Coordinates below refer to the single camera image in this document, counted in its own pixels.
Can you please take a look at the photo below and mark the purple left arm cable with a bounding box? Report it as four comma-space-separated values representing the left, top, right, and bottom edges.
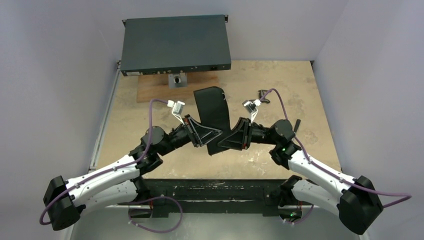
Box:
39, 98, 171, 227

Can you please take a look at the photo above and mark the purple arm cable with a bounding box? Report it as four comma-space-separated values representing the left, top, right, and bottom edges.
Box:
259, 88, 413, 210
39, 98, 171, 227

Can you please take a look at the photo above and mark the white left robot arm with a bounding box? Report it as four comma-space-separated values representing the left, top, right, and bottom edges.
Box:
39, 115, 228, 231

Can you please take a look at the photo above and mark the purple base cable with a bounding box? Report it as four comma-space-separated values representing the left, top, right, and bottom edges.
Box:
283, 203, 316, 226
127, 196, 184, 234

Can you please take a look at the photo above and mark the black zippered tool case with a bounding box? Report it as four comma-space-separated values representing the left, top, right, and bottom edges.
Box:
193, 86, 232, 156

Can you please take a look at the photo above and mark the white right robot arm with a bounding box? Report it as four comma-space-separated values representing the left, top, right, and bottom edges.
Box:
217, 117, 384, 235

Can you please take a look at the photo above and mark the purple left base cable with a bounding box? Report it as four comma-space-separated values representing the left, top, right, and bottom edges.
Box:
127, 196, 184, 234

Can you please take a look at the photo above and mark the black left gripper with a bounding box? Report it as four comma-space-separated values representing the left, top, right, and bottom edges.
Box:
158, 114, 222, 157

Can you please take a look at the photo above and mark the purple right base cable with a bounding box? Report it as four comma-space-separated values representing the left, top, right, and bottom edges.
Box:
283, 203, 316, 226

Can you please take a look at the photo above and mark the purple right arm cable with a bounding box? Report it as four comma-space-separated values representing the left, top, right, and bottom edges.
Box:
259, 88, 413, 210

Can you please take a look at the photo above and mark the dark metal pipe fitting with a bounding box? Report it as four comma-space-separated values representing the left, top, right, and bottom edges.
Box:
258, 89, 271, 104

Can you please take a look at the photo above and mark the wooden board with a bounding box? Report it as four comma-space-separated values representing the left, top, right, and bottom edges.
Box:
136, 71, 220, 103

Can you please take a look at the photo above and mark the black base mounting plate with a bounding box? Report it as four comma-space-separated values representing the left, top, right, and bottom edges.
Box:
128, 178, 310, 221

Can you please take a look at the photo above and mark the grey metal bracket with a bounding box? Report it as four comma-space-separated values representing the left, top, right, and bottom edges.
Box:
168, 72, 188, 89

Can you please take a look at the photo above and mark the dark green rack device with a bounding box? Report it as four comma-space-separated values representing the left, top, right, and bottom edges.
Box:
120, 14, 232, 76

